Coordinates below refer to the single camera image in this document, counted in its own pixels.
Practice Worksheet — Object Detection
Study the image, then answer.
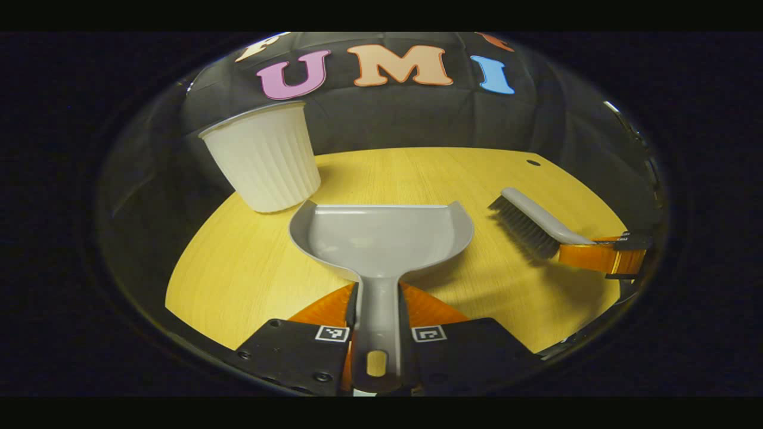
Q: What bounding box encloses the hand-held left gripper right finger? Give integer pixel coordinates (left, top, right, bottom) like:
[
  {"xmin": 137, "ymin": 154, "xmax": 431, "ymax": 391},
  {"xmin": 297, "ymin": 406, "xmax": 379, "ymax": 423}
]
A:
[{"xmin": 398, "ymin": 281, "xmax": 543, "ymax": 395}]

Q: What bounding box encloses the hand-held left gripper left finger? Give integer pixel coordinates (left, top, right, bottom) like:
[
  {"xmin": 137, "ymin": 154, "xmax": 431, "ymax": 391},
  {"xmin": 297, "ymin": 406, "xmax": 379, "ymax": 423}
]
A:
[{"xmin": 235, "ymin": 281, "xmax": 359, "ymax": 395}]

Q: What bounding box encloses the small grey broom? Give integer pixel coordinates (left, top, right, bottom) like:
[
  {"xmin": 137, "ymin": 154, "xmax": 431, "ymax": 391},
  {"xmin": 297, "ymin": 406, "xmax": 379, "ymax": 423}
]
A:
[{"xmin": 488, "ymin": 187, "xmax": 597, "ymax": 260}]

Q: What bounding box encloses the grey plastic dustpan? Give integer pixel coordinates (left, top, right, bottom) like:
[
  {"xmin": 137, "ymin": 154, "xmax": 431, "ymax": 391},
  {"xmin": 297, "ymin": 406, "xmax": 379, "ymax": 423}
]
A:
[{"xmin": 289, "ymin": 200, "xmax": 475, "ymax": 394}]

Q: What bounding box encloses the white ribbed garbage bin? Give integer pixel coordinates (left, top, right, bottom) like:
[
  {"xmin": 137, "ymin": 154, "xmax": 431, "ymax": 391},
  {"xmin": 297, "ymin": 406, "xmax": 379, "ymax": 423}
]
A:
[{"xmin": 198, "ymin": 101, "xmax": 322, "ymax": 214}]

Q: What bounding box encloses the black backdrop cloth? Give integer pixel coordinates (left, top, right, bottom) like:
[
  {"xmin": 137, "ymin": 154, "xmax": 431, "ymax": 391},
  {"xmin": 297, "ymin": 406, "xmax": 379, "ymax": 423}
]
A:
[{"xmin": 98, "ymin": 32, "xmax": 665, "ymax": 310}]

